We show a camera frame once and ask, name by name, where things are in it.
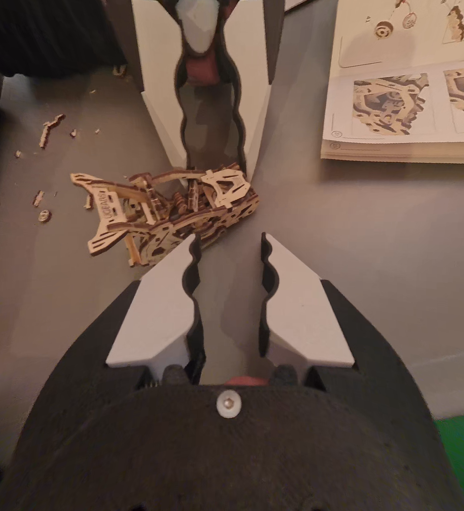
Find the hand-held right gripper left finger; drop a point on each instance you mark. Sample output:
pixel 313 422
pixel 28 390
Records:
pixel 148 319

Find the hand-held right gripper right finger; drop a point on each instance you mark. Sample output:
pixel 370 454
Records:
pixel 311 319

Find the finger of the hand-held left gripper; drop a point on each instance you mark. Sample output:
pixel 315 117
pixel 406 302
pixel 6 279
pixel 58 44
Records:
pixel 254 60
pixel 156 60

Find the wooden mechanical model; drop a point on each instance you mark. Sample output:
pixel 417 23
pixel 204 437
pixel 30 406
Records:
pixel 106 207

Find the person's left hand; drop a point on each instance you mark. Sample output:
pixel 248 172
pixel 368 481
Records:
pixel 204 70

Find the small shield-shaped wooden plate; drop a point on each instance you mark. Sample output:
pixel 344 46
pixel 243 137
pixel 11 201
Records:
pixel 120 71

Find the zigzag wooden piece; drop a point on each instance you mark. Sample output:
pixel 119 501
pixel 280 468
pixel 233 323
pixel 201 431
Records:
pixel 54 121

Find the open instruction booklet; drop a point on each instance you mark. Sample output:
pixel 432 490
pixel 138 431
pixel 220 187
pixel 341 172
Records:
pixel 375 52

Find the small T-shaped wooden piece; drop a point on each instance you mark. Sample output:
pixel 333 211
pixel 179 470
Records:
pixel 89 201

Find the toothed wooden strip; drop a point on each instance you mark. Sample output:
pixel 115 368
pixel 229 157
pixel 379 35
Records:
pixel 44 137

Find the small notched wooden block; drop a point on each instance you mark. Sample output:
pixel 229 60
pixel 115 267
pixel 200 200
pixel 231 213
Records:
pixel 38 198

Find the green plastic bin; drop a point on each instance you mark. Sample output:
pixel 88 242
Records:
pixel 463 459

